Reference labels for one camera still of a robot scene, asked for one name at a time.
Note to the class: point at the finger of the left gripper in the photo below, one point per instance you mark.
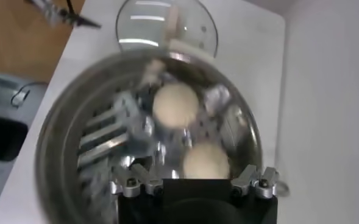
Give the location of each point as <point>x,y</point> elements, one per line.
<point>63,13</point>

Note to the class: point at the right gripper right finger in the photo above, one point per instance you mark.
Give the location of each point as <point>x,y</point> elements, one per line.
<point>258,182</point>

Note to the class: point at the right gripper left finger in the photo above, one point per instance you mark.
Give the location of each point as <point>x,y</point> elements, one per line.
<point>133,182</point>

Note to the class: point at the white steamed baozi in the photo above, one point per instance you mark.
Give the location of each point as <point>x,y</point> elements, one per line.
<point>206,161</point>
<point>175,105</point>

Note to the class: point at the round glass pot lid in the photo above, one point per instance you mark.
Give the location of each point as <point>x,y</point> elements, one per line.
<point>148,27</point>

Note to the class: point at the perforated steel steamer basket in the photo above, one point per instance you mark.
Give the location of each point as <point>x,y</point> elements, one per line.
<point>60,137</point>

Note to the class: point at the white rectangular table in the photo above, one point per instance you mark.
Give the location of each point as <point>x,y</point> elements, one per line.
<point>246,45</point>

